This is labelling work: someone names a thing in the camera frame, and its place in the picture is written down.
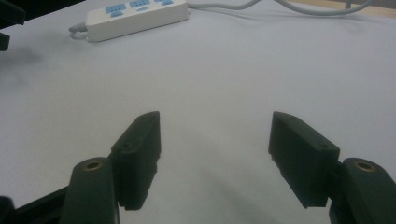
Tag white power strip blue sockets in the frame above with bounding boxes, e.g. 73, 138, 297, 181
85, 0, 191, 43

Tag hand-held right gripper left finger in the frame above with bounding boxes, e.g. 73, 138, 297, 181
59, 111, 163, 224

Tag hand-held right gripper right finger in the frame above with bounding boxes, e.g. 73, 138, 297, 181
268, 111, 396, 224

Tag grey power strip cable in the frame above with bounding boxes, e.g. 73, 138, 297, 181
68, 21, 92, 42

